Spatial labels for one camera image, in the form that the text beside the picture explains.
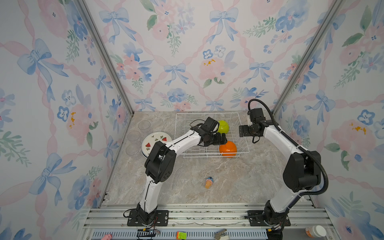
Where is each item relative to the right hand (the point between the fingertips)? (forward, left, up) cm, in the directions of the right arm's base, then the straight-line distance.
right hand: (248, 130), depth 93 cm
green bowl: (+8, +13, -7) cm, 17 cm away
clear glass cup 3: (-8, +74, -11) cm, 75 cm away
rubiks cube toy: (-53, +39, -10) cm, 66 cm away
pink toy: (-54, +72, -10) cm, 91 cm away
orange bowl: (-10, +11, -7) cm, 17 cm away
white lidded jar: (-51, -20, -7) cm, 55 cm away
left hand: (-7, +16, -1) cm, 18 cm away
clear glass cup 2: (+1, +74, -8) cm, 75 cm away
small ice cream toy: (-29, +25, -11) cm, 40 cm away
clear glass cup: (+12, +70, -10) cm, 72 cm away
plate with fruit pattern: (-1, +62, -9) cm, 63 cm away
